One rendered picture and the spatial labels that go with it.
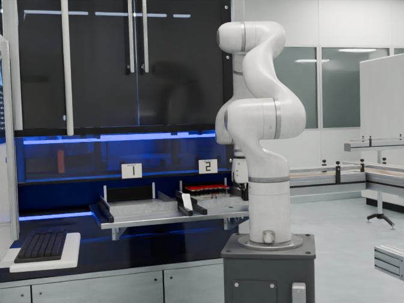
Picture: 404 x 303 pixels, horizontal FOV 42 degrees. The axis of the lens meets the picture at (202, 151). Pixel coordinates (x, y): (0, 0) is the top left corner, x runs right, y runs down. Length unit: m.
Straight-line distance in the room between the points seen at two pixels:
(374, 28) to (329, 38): 0.77
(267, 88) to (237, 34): 0.26
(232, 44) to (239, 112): 0.37
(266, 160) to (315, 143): 6.33
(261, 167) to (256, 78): 0.29
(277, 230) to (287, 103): 0.36
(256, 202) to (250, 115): 0.25
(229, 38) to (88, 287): 1.20
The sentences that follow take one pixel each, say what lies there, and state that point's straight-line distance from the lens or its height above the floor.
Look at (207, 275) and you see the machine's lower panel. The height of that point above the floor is 0.53.
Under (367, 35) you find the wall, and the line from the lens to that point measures 8.36.
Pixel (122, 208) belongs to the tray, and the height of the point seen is 0.90.
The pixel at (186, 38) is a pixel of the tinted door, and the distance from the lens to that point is 2.37.
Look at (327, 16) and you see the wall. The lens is 8.05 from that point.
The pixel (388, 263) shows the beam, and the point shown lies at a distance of 2.86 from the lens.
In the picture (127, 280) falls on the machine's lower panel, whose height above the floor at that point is 0.55.
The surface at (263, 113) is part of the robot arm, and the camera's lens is 1.49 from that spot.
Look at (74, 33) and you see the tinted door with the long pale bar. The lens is 2.29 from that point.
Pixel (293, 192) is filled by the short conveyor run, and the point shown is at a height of 0.86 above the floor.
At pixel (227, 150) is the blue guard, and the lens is 2.39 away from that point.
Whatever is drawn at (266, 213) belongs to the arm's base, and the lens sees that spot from 1.52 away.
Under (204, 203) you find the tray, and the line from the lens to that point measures 2.10.
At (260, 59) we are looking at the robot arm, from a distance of 1.67.
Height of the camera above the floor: 1.23
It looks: 3 degrees down
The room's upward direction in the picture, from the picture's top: 2 degrees counter-clockwise
